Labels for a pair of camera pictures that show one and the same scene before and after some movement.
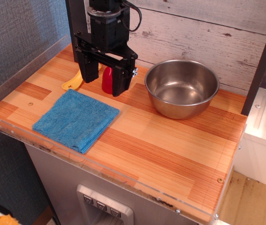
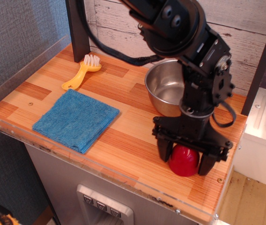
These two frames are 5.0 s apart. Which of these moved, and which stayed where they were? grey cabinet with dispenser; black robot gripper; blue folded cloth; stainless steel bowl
Moved: black robot gripper
Stayed: grey cabinet with dispenser; blue folded cloth; stainless steel bowl
